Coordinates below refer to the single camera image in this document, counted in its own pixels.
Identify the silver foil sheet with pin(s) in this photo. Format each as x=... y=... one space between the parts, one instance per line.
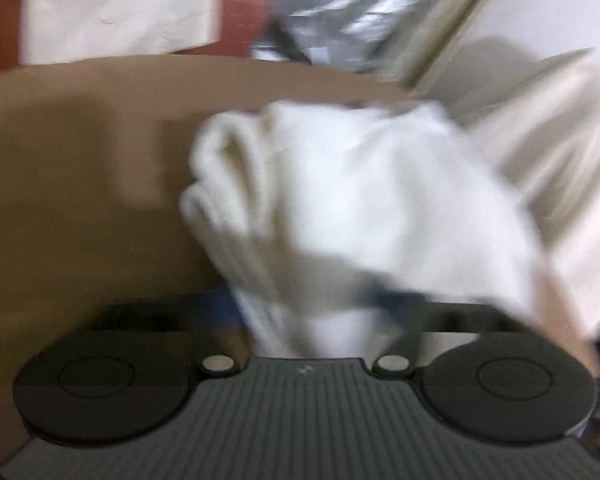
x=345 y=5

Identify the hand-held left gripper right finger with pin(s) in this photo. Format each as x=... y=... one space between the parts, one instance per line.
x=391 y=363

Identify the white fleece garment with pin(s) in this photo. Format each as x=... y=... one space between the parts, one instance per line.
x=360 y=200

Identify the beige satin curtain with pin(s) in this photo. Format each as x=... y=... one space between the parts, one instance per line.
x=445 y=25

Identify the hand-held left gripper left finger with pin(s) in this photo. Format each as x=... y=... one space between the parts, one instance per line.
x=218 y=363

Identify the cream fleece chair cover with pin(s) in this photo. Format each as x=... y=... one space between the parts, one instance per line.
x=570 y=170

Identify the cream cloth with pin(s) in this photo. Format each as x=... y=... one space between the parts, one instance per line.
x=115 y=5

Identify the person's right forearm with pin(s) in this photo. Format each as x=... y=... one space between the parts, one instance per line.
x=565 y=320

